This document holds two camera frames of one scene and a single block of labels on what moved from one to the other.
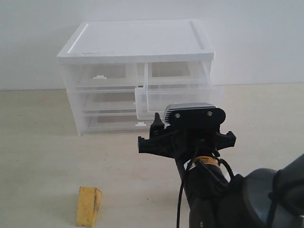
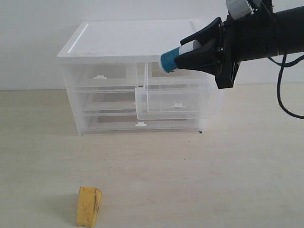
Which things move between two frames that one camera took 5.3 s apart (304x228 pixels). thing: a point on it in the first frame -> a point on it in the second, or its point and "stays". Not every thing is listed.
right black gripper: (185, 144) -> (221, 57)
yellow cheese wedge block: (89, 201) stays
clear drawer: (102, 75) stays
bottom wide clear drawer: (98, 122) stays
